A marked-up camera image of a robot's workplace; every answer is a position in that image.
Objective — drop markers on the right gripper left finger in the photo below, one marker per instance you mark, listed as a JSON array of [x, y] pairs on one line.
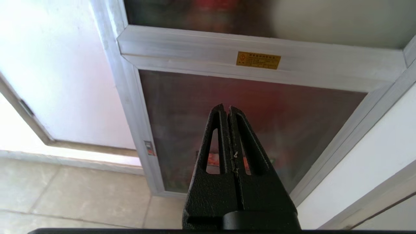
[[211, 191]]

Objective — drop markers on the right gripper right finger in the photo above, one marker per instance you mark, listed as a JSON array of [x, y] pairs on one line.
[[263, 191]]

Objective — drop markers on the frosted glass cabinet door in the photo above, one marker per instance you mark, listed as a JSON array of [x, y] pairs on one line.
[[182, 117], [325, 19]]

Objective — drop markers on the small red grey sticker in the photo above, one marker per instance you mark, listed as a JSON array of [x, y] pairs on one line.
[[149, 148]]

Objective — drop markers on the yellow label sticker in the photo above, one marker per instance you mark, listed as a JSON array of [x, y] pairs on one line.
[[258, 60]]

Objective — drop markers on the aluminium fire hydrant cabinet frame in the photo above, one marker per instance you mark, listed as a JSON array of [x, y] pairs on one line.
[[130, 97]]

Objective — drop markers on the grey metal door frame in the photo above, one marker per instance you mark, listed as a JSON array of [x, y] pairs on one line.
[[29, 117]]

